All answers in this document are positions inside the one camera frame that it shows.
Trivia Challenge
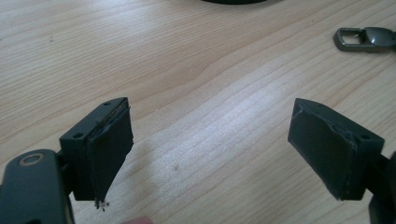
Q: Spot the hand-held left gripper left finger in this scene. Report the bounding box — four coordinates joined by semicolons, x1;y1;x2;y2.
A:
59;96;134;212

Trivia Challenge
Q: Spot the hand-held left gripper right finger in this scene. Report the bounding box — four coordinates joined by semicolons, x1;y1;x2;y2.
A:
287;97;386;202

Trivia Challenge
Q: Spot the grey metal key fob clasp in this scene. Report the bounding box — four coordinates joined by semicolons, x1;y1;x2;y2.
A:
332;26;396;53

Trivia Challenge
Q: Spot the black round object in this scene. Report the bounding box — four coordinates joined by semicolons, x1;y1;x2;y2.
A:
200;0;269;6

